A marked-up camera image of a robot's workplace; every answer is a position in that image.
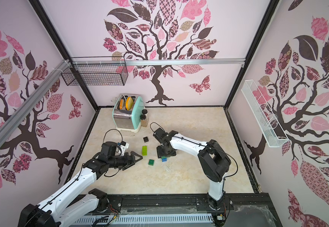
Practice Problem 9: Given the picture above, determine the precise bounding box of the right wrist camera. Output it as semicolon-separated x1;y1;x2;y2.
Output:
153;128;170;144

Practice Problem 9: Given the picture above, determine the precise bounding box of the lime green long lego brick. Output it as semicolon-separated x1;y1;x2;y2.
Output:
141;146;148;156

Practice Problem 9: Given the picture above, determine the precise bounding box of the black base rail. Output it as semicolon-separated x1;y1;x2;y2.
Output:
105;193;274;213

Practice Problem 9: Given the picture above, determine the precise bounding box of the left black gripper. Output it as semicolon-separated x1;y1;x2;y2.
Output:
107;151;142;171

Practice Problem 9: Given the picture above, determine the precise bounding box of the white wire shelf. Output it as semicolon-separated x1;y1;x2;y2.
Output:
241;80;289;148

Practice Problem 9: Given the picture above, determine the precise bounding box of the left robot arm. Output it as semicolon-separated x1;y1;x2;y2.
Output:
18;151;143;227

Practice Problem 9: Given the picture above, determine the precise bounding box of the white cable duct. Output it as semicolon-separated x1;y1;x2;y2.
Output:
71;213;213;227

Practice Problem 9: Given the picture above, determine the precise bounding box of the black wire basket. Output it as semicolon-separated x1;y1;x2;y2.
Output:
61;56;129;86

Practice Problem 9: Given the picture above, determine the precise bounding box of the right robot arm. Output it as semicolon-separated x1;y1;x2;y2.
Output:
153;128;231;210

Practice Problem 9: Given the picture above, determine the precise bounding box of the aluminium rail wall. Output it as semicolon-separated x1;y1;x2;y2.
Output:
72;58;245;66
0;60;69;147

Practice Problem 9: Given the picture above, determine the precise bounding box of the dark green square lego brick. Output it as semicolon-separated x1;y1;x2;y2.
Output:
148;159;155;166

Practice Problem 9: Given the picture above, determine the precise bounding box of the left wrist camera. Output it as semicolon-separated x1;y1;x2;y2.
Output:
100;141;129;157

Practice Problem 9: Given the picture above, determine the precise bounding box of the aluminium rail back wall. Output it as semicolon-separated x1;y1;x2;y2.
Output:
72;58;245;66

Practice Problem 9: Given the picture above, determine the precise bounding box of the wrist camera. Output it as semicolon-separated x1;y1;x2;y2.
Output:
100;141;129;157
153;128;170;144

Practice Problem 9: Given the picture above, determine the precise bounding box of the mint green toaster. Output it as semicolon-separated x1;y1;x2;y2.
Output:
112;94;145;133

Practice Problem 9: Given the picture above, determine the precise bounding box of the aluminium rail left wall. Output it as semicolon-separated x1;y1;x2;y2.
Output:
0;60;69;147

